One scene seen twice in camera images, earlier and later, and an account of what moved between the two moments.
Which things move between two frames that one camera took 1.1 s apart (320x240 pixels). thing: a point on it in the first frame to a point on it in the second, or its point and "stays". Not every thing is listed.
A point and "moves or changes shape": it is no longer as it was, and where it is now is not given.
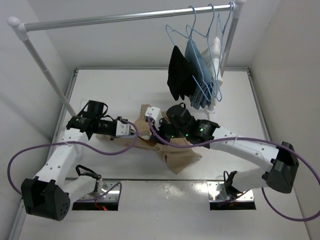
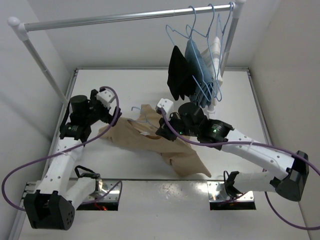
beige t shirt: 171,155 moves or changes shape
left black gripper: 112,136 to 107,117
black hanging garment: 180,77 stays
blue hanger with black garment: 180,79 stays
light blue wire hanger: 129,136 to 144,113
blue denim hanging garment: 201,96 stays
